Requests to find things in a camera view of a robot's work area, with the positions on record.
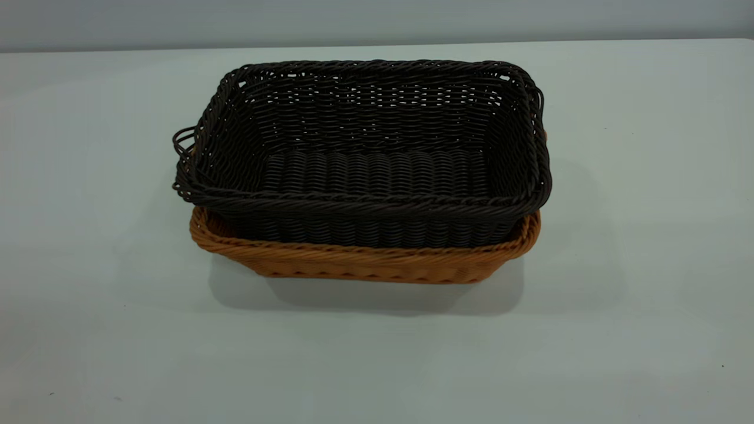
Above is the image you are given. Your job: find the dark brown wicker basket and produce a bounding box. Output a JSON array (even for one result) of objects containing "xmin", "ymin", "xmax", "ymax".
[{"xmin": 171, "ymin": 59, "xmax": 553, "ymax": 250}]

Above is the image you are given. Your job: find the orange-brown wicker basket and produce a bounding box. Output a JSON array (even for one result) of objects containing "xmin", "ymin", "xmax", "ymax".
[{"xmin": 188, "ymin": 131, "xmax": 547, "ymax": 285}]

